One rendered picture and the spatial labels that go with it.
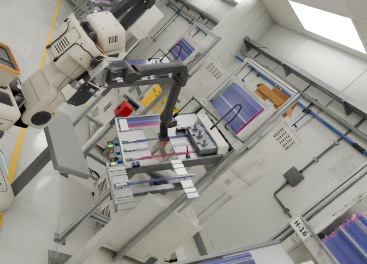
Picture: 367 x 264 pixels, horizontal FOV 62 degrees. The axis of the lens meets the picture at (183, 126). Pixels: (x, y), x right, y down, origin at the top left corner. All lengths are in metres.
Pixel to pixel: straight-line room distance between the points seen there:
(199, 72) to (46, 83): 2.08
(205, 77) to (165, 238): 1.83
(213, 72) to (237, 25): 2.03
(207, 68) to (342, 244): 2.46
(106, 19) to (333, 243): 1.54
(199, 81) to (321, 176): 1.67
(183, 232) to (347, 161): 1.85
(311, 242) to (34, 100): 1.57
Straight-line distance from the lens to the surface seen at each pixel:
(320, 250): 1.67
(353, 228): 1.62
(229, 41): 5.49
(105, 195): 2.15
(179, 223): 2.58
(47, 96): 1.74
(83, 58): 1.62
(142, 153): 2.23
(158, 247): 2.74
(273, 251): 1.74
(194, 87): 3.56
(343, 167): 3.53
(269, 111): 2.19
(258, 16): 5.62
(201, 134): 2.35
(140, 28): 6.58
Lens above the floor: 1.54
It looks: 10 degrees down
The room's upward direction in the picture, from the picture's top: 47 degrees clockwise
